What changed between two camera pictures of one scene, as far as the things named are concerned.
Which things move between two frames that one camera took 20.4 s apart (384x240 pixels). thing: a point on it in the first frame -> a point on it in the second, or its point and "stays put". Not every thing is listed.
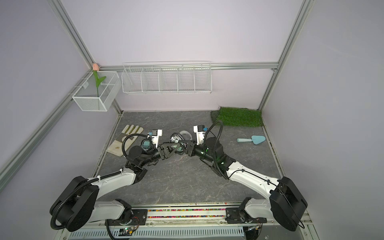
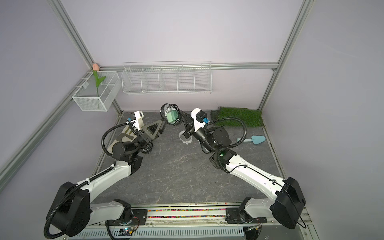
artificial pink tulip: x=96 y=68 stays put
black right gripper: x=190 y=147 -> x=189 y=127
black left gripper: x=164 y=151 -> x=147 y=133
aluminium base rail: x=184 y=216 stays put
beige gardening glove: x=116 y=148 stays put
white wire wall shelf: x=167 y=77 stays put
